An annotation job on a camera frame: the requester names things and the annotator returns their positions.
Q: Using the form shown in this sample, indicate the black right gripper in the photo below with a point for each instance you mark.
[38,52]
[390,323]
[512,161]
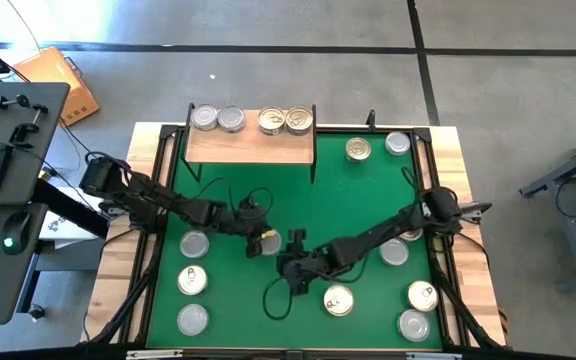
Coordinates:
[298,270]

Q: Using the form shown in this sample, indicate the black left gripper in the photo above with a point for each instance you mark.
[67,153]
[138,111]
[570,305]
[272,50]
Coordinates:
[250,222]

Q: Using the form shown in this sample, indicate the Bumble Bee tuna can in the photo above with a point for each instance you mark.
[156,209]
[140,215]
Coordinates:
[192,320]
[394,252]
[204,117]
[413,325]
[231,119]
[397,143]
[194,244]
[273,246]

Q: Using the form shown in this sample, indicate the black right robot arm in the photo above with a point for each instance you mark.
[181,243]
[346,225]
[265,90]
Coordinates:
[368,240]

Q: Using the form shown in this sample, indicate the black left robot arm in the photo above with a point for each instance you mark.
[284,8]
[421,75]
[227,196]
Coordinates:
[168,202]

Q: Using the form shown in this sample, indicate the green table mat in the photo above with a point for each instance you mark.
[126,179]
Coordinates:
[348,200]

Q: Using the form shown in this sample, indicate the white paper sheets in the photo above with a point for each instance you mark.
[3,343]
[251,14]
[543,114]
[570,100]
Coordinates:
[68,227]

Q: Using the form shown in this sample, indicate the black computer mouse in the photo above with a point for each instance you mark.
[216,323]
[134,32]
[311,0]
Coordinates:
[18,230]

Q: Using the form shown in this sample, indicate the black computer desk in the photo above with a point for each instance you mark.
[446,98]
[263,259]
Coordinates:
[28,170]

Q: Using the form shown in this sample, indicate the orange case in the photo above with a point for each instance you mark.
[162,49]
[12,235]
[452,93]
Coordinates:
[53,75]

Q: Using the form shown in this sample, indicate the grey metal leg workbench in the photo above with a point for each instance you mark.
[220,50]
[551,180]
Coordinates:
[568,175]

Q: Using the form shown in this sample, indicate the wooden shelf black metal frame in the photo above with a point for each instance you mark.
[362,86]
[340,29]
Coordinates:
[248,147]

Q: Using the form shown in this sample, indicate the black aluminium table frame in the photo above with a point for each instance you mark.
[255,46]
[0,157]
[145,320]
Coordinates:
[338,130]

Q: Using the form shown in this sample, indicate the silver bracket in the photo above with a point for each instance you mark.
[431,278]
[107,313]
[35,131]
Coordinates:
[154,354]
[430,356]

